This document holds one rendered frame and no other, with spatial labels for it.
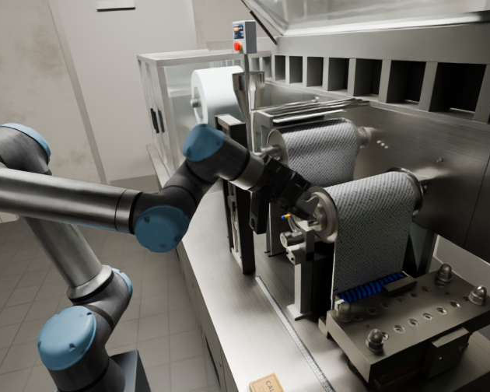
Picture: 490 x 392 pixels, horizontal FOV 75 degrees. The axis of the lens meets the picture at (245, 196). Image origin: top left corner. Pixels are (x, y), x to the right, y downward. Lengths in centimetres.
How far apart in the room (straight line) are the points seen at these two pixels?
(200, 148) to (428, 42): 65
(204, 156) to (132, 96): 328
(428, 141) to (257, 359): 73
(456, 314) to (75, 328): 88
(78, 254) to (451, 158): 93
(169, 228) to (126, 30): 339
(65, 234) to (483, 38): 100
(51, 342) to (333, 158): 85
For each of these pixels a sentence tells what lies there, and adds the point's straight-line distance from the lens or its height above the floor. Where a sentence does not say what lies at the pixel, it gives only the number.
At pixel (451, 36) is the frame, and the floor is 163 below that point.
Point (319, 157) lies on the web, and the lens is 98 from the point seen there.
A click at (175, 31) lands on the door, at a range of 379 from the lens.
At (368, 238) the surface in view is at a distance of 87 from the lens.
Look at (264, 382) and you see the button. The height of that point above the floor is 92.
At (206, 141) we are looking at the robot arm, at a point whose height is 150.
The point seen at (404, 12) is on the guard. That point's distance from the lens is 104.
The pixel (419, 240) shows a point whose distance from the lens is 109.
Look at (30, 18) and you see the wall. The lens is 403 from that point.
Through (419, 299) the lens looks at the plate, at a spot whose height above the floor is 103.
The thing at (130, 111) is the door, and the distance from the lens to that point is 387.
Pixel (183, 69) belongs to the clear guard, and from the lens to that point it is 159.
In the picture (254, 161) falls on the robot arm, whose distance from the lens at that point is 62.
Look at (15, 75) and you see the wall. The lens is 412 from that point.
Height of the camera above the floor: 166
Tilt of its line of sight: 26 degrees down
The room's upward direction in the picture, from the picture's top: 4 degrees counter-clockwise
